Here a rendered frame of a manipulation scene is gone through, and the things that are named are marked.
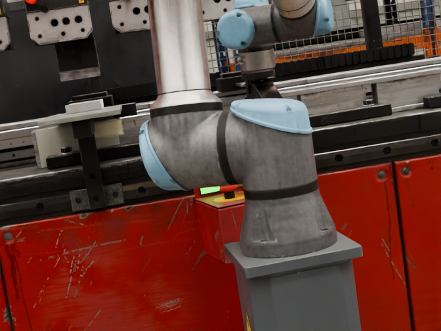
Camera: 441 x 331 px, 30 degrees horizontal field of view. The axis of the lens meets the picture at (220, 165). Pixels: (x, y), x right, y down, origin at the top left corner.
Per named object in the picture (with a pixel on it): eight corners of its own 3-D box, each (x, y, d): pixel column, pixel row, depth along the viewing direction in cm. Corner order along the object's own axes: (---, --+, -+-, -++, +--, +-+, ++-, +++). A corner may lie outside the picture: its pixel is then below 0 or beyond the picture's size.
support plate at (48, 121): (38, 127, 179) (37, 122, 178) (50, 119, 205) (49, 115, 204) (120, 113, 180) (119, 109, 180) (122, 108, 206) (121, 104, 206)
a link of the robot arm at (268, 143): (310, 186, 120) (298, 94, 118) (223, 195, 124) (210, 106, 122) (325, 173, 131) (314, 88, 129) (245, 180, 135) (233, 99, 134)
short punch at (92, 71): (60, 81, 204) (54, 43, 203) (61, 81, 206) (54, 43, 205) (100, 75, 205) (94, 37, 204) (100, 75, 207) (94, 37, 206)
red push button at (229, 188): (224, 204, 174) (222, 187, 173) (218, 201, 178) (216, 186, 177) (242, 200, 175) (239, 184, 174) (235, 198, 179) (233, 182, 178)
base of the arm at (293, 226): (350, 245, 122) (342, 180, 121) (252, 264, 120) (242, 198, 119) (321, 228, 137) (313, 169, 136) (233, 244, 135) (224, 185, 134)
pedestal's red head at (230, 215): (226, 264, 169) (212, 178, 167) (202, 251, 185) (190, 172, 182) (313, 243, 176) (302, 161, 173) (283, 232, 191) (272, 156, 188)
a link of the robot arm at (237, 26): (266, 4, 155) (279, 1, 165) (210, 13, 158) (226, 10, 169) (272, 45, 156) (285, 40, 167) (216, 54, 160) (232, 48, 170)
